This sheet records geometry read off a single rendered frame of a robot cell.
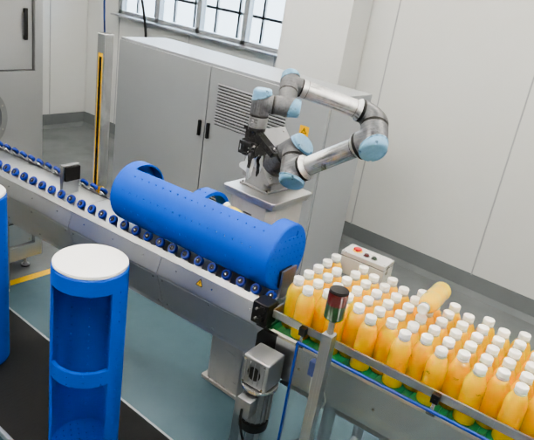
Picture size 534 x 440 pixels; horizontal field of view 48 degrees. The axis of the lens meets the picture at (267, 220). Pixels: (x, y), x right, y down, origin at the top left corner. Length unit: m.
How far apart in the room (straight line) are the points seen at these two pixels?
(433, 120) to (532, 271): 1.39
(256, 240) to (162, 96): 2.82
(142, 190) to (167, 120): 2.33
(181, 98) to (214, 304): 2.57
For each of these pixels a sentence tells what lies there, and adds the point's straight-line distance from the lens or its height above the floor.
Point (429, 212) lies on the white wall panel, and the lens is 5.07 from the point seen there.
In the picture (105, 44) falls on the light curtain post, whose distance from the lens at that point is 3.33.
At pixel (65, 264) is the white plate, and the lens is 2.28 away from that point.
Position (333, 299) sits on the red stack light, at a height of 1.24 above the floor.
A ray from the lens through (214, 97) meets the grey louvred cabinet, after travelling 4.52.
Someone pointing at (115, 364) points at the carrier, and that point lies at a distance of 2.46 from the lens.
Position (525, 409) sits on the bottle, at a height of 1.04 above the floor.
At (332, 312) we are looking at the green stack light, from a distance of 1.85.
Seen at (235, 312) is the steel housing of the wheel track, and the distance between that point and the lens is 2.43.
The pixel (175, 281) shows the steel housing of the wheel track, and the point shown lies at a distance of 2.60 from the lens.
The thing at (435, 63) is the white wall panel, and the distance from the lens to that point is 4.93.
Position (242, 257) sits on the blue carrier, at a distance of 2.31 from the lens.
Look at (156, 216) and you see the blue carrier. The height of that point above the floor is 1.09.
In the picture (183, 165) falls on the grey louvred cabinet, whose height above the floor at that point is 0.60.
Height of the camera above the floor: 2.11
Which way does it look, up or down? 22 degrees down
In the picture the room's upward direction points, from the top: 9 degrees clockwise
